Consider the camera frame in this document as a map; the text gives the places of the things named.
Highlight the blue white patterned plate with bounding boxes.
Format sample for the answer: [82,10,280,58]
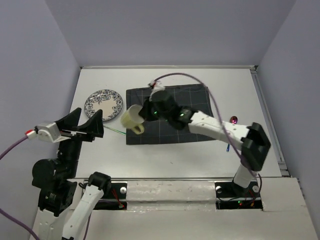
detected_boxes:
[84,89,124,122]

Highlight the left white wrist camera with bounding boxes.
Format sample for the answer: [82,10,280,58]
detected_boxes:
[24,121,72,143]

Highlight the pale yellow cup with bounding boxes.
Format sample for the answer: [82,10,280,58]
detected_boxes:
[120,104,145,135]

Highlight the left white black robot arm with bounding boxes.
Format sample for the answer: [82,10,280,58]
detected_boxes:
[32,107,112,240]

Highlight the white foam strip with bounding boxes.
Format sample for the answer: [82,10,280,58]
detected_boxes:
[126,180,216,203]

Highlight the dark grey checked cloth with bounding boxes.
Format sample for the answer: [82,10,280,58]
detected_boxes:
[126,84,213,145]

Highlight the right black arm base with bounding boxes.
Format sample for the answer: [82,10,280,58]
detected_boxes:
[215,181,263,210]

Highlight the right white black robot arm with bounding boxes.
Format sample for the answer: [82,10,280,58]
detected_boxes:
[138,90,271,196]

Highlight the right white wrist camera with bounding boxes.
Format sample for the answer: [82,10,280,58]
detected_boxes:
[148,80,166,102]

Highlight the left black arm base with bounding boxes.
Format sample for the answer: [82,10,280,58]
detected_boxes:
[94,181,128,211]

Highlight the iridescent green fork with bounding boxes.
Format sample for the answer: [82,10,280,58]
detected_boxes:
[103,125,127,136]

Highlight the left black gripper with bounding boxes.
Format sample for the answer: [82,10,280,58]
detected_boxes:
[58,105,106,175]

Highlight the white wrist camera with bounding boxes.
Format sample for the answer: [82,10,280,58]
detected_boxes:
[148,80,166,102]
[24,121,72,143]

